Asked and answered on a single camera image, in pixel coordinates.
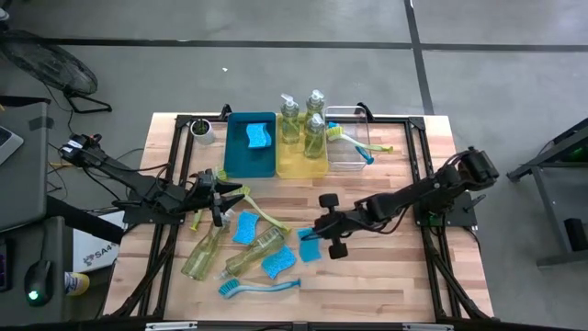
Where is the dark keyboard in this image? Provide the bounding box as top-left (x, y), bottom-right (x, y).
top-left (0, 238), bottom-right (14, 293)

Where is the blue cellulose sponge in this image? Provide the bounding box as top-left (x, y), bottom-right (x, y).
top-left (297, 226), bottom-right (324, 265)
top-left (260, 245), bottom-right (299, 280)
top-left (232, 211), bottom-right (261, 245)
top-left (245, 120), bottom-right (271, 150)

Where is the teal plastic bin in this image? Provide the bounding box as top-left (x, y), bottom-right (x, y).
top-left (223, 111), bottom-right (277, 179)

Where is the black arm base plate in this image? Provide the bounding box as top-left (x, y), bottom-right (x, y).
top-left (121, 188), bottom-right (189, 226)
top-left (411, 190), bottom-right (479, 229)

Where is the white and yellow can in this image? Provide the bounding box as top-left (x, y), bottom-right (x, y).
top-left (63, 270), bottom-right (91, 298)

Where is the black box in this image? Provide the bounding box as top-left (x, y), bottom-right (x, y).
top-left (563, 217), bottom-right (588, 253)

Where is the white pot with plant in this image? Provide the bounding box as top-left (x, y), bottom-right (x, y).
top-left (189, 118), bottom-right (217, 146)

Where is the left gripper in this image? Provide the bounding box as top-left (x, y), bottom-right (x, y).
top-left (187, 167), bottom-right (246, 228)

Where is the grey tape piece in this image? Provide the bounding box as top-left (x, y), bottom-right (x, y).
top-left (28, 116), bottom-right (55, 131)

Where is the blue dish brush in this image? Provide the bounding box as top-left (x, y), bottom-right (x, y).
top-left (218, 277), bottom-right (303, 301)
top-left (326, 121), bottom-right (376, 166)

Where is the grey laptop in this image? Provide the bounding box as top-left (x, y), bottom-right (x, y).
top-left (0, 126), bottom-right (25, 166)

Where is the black floor fan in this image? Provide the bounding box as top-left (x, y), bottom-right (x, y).
top-left (0, 29), bottom-right (114, 115)

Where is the black computer mouse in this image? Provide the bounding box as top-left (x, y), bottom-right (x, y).
top-left (23, 259), bottom-right (55, 308)

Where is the clear plastic bin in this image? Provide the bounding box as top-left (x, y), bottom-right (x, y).
top-left (323, 105), bottom-right (375, 172)

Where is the black table rig frame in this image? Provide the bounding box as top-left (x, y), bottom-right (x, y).
top-left (105, 103), bottom-right (495, 323)

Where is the silver metal bracket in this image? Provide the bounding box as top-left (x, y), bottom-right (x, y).
top-left (401, 323), bottom-right (455, 331)
top-left (144, 321), bottom-right (199, 331)

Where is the black bar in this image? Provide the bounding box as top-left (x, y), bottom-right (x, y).
top-left (0, 95), bottom-right (52, 108)

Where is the dark grey desk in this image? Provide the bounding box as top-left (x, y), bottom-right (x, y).
top-left (0, 215), bottom-right (77, 325)

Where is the white cardboard box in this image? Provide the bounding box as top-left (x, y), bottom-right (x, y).
top-left (72, 210), bottom-right (126, 273)

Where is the clear dish soap bottle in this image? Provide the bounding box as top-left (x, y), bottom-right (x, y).
top-left (180, 210), bottom-right (233, 282)
top-left (279, 93), bottom-right (302, 144)
top-left (304, 88), bottom-right (326, 120)
top-left (303, 112), bottom-right (327, 161)
top-left (215, 225), bottom-right (287, 281)

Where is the yellow plastic bin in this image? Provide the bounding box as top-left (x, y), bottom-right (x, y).
top-left (274, 112), bottom-right (330, 180)

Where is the grey metal stand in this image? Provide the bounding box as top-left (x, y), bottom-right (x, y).
top-left (506, 117), bottom-right (588, 268)

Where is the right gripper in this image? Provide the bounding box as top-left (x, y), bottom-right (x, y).
top-left (301, 192), bottom-right (365, 261)

